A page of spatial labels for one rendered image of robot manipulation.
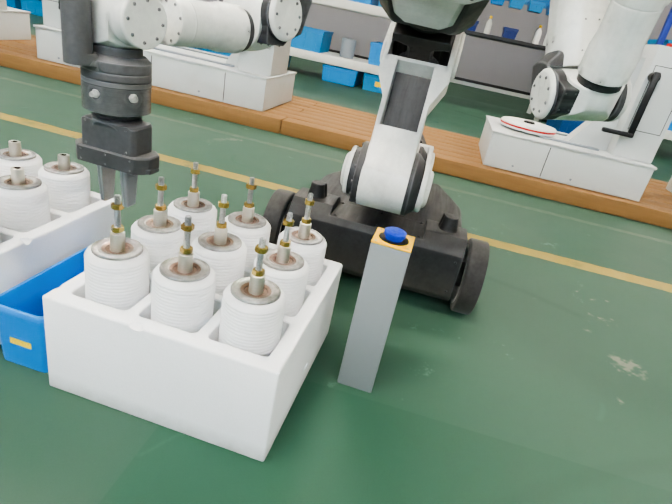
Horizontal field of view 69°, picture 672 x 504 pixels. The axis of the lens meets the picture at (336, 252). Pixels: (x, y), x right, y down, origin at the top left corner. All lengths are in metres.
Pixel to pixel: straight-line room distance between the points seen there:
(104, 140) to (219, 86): 2.26
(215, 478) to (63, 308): 0.35
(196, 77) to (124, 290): 2.32
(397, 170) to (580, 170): 1.88
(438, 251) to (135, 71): 0.80
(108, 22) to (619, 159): 2.53
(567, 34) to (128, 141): 0.68
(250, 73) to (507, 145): 1.45
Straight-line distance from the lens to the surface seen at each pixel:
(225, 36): 0.83
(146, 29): 0.70
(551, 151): 2.80
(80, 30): 0.71
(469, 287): 1.25
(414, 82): 1.19
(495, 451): 1.00
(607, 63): 0.83
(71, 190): 1.16
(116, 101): 0.73
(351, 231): 1.24
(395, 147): 1.09
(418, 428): 0.97
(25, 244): 1.05
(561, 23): 0.92
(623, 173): 2.91
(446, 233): 1.26
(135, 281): 0.83
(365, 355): 0.95
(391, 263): 0.85
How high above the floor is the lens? 0.64
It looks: 25 degrees down
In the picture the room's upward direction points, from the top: 12 degrees clockwise
